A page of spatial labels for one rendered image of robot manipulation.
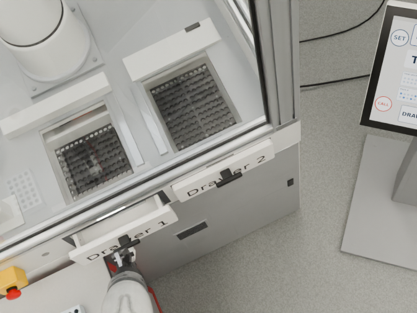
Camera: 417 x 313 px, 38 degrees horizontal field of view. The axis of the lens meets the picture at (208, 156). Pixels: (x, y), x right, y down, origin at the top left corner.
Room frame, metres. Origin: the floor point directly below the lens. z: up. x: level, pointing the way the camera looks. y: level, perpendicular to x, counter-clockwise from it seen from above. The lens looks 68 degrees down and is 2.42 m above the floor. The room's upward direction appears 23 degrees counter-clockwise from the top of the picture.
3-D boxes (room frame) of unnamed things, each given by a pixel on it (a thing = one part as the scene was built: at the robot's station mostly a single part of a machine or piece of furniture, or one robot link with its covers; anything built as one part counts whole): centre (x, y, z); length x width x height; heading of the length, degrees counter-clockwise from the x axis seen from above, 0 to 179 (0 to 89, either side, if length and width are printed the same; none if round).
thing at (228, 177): (0.53, -0.03, 0.91); 0.07 x 0.04 x 0.01; 93
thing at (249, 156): (0.56, -0.02, 0.87); 0.29 x 0.02 x 0.11; 93
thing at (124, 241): (0.47, 0.29, 0.91); 0.07 x 0.04 x 0.01; 93
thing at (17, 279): (0.51, 0.62, 0.88); 0.07 x 0.05 x 0.07; 93
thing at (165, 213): (0.50, 0.29, 0.87); 0.29 x 0.02 x 0.11; 93
